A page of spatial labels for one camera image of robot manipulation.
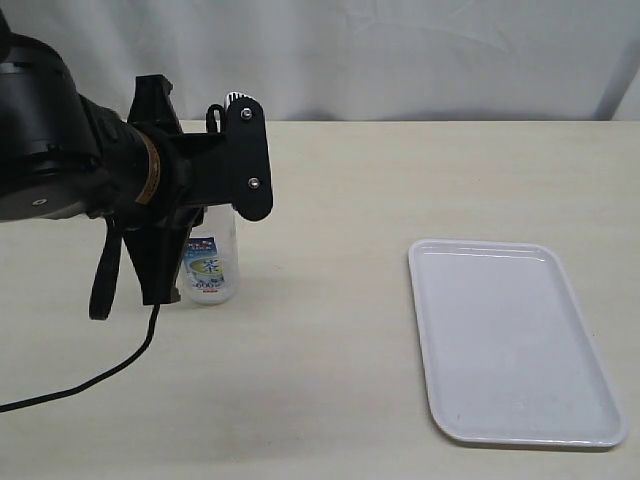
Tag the white backdrop curtain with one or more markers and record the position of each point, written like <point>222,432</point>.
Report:
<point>355,60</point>

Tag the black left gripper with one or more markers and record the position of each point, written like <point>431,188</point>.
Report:
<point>182,174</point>

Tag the white rectangular plastic tray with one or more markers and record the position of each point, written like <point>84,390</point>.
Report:
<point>507,356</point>

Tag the clear plastic tall container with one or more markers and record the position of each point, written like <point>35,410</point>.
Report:
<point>209,272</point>

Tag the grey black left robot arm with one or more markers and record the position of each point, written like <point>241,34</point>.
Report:
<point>62,155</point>

